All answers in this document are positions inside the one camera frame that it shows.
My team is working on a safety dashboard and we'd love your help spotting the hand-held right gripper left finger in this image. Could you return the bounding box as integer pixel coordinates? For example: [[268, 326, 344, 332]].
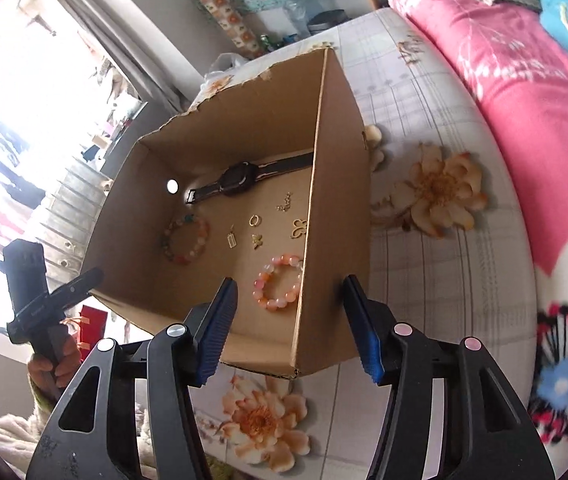
[[24, 276, 239, 480]]

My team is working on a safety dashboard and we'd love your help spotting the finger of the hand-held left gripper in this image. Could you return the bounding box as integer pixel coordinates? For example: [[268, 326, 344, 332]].
[[42, 266, 105, 314]]

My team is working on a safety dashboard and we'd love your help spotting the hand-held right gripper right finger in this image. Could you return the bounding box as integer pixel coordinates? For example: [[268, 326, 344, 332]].
[[341, 274, 556, 480]]

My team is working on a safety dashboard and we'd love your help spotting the brown cardboard box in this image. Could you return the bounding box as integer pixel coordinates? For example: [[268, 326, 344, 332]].
[[86, 46, 372, 380]]

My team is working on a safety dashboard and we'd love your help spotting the pink bead bracelet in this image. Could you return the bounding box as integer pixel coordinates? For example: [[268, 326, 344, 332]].
[[251, 254, 305, 313]]

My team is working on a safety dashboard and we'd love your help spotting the multicoloured bead bracelet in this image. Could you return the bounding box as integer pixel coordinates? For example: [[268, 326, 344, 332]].
[[161, 212, 211, 265]]

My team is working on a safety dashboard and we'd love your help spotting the large gold butterfly pendant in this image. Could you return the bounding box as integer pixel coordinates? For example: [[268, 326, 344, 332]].
[[286, 217, 309, 241]]

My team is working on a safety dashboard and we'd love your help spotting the black wrist watch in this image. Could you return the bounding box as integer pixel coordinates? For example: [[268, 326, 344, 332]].
[[185, 152, 315, 206]]

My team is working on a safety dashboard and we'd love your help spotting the person's left forearm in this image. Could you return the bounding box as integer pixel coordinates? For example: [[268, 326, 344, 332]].
[[0, 375, 72, 480]]

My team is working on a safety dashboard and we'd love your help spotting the person's left hand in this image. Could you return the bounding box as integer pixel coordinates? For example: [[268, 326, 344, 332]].
[[26, 331, 83, 400]]

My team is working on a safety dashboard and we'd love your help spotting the red box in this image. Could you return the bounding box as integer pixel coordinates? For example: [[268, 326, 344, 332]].
[[78, 307, 109, 348]]

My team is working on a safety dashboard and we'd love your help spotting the grey ribbed panel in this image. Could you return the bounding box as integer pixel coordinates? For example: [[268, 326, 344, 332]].
[[34, 160, 114, 281]]

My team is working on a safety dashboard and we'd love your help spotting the grey curtain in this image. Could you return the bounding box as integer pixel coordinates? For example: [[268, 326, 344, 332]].
[[56, 0, 205, 111]]

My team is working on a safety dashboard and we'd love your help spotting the white plastic bag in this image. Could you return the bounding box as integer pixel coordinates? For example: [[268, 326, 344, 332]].
[[204, 51, 249, 81]]

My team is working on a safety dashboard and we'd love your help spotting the pink floral blanket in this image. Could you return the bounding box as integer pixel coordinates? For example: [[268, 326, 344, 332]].
[[388, 0, 568, 446]]

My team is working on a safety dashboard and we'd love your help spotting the floral wrapped box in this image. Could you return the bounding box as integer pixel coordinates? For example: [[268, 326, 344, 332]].
[[195, 0, 265, 58]]

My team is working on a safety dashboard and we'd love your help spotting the dark round container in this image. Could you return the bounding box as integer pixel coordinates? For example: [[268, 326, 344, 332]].
[[306, 10, 349, 36]]

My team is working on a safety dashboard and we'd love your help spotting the clear plastic bottle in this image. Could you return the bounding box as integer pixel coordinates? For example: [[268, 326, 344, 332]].
[[284, 0, 315, 38]]

